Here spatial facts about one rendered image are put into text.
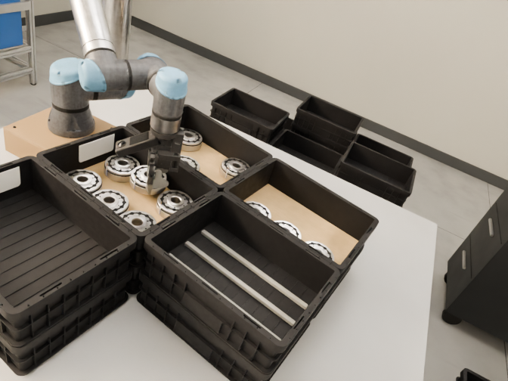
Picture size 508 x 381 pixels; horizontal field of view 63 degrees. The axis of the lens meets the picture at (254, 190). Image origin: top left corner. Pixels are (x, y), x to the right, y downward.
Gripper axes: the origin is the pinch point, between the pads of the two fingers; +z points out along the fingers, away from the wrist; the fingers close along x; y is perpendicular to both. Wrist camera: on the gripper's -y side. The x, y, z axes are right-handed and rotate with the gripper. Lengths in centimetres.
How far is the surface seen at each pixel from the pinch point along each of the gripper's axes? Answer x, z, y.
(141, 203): -3.2, 4.4, -1.0
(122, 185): 4.2, 4.7, -6.7
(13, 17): 205, 43, -86
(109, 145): 16.8, -0.1, -11.9
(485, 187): 152, 91, 309
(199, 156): 24.3, 5.3, 17.7
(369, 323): -34, 16, 67
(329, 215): -4, 2, 58
